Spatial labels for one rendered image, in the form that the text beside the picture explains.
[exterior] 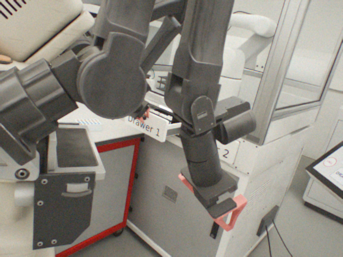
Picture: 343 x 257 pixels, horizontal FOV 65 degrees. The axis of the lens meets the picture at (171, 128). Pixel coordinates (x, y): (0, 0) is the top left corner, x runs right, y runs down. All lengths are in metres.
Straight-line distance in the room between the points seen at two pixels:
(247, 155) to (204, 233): 0.51
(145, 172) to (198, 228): 0.45
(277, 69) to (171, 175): 0.79
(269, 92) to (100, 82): 0.90
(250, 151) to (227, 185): 0.74
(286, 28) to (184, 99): 0.82
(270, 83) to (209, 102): 0.77
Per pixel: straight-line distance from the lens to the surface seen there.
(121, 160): 1.54
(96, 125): 1.46
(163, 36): 0.98
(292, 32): 1.14
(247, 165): 1.22
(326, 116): 4.36
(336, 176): 0.99
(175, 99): 0.39
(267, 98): 1.14
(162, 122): 1.27
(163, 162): 1.53
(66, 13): 0.46
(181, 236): 1.61
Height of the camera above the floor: 1.30
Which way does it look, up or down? 19 degrees down
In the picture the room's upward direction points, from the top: 11 degrees clockwise
